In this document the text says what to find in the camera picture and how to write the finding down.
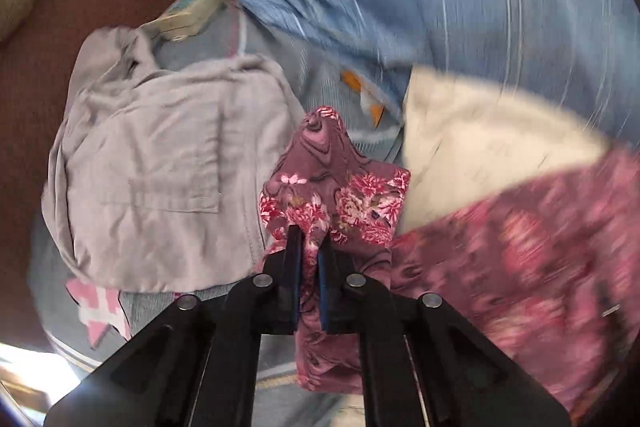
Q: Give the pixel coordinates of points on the pink and white patterned cloth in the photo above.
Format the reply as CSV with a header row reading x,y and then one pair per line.
x,y
100,307

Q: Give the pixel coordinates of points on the cream leaf-print bed sheet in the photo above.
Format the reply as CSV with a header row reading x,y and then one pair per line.
x,y
480,142

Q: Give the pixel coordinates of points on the pale green packet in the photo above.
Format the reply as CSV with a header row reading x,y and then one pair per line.
x,y
192,9

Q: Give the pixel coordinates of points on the maroon floral garment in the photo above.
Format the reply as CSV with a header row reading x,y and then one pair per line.
x,y
345,192

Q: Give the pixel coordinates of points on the light blue striped garment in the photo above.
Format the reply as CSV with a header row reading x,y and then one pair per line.
x,y
320,77

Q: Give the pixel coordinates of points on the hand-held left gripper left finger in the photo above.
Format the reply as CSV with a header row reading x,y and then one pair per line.
x,y
296,267

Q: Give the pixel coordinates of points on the grey pocket shirt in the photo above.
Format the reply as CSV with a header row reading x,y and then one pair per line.
x,y
165,167

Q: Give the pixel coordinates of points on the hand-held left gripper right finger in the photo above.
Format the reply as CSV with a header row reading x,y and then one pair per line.
x,y
325,277

